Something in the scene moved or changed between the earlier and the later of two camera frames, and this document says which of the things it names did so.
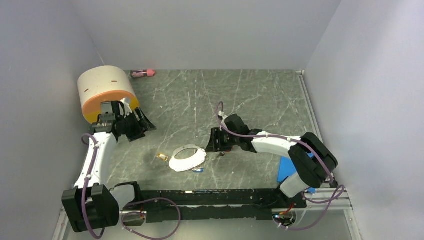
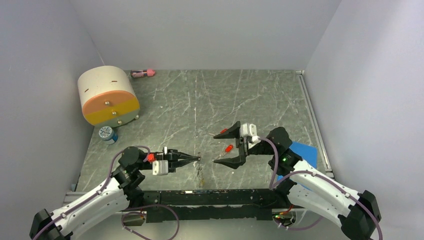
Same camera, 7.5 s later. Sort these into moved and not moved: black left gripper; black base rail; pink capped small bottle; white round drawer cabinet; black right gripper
Moved: black left gripper; black right gripper
Not moved: black base rail; pink capped small bottle; white round drawer cabinet
